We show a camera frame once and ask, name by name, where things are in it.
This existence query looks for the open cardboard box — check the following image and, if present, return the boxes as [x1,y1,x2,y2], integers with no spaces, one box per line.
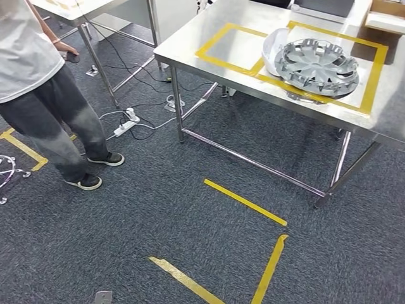
[364,0,405,35]

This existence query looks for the dark grey case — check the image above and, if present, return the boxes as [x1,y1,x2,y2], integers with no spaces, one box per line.
[293,0,356,18]

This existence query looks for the grey plastic wheel hubcap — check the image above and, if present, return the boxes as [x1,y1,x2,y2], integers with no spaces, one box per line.
[274,37,361,100]

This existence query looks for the grey metal robot bracket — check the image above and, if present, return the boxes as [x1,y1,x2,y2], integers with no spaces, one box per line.
[94,290,113,304]

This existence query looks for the chrome wheeled ring stand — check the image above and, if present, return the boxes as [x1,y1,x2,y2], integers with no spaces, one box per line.
[0,155,32,206]

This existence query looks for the stainless steel workbench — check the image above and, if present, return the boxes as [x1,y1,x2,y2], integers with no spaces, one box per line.
[153,0,405,211]

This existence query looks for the white plug adapter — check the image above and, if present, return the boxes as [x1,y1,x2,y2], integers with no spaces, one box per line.
[125,106,141,124]

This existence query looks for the yellow floor tape corner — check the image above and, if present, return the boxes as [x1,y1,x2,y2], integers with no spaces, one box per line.
[0,127,49,172]

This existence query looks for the steel side table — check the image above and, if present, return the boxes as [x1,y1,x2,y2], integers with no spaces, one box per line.
[29,0,162,111]

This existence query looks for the person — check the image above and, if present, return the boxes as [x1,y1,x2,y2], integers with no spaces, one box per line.
[0,0,126,192]

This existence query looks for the yellow floor tape strip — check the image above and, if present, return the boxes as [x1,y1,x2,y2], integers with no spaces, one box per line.
[250,234,290,304]
[148,256,226,304]
[203,178,288,228]

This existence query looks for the person's hand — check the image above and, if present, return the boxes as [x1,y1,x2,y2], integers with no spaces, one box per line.
[54,41,80,58]

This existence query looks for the white power strip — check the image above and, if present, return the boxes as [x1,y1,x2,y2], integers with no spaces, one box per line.
[112,119,137,139]

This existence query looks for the white plastic part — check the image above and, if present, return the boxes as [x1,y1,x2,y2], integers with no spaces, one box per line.
[261,27,290,78]

